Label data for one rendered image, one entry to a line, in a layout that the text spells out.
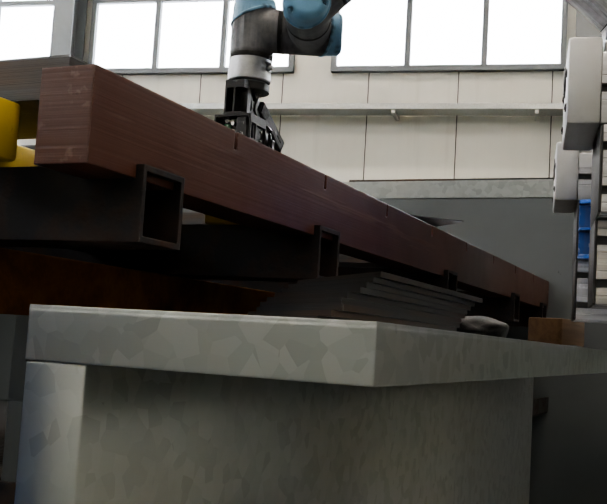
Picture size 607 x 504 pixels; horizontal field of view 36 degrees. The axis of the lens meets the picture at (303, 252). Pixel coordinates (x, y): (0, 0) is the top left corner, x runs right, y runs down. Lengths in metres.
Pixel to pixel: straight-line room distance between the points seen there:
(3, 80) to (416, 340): 0.34
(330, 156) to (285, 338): 10.25
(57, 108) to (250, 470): 0.28
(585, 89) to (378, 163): 9.59
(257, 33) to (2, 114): 1.04
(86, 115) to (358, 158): 10.07
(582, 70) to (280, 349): 0.63
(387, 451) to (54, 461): 0.51
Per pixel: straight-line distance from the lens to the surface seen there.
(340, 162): 10.65
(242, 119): 1.60
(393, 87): 10.75
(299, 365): 0.45
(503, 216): 2.14
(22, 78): 0.66
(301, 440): 0.77
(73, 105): 0.59
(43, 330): 0.53
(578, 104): 1.01
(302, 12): 1.50
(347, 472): 0.87
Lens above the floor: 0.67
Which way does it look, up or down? 5 degrees up
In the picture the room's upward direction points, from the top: 3 degrees clockwise
